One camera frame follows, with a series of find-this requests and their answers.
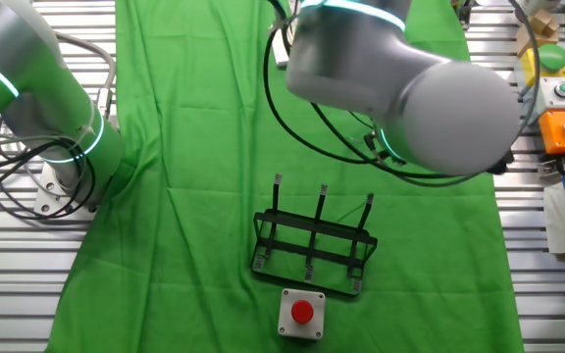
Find green cloth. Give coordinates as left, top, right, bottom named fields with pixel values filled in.
left=44, top=0, right=527, bottom=353

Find white box with red button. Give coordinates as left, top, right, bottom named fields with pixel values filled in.
left=277, top=287, right=328, bottom=341

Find orange box with red button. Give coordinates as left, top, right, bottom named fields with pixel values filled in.
left=538, top=108, right=565, bottom=157

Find yellow box with green button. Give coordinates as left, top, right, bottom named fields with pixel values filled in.
left=520, top=42, right=565, bottom=89

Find brown wooden blocks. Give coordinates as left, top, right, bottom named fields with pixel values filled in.
left=514, top=8, right=561, bottom=56

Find black wire cup rack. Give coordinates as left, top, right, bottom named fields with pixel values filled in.
left=250, top=172, right=380, bottom=298

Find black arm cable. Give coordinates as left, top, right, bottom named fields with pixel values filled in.
left=261, top=0, right=460, bottom=180
left=308, top=0, right=542, bottom=188

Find black coiled base cable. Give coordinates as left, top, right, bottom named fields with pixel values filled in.
left=0, top=113, right=99, bottom=220

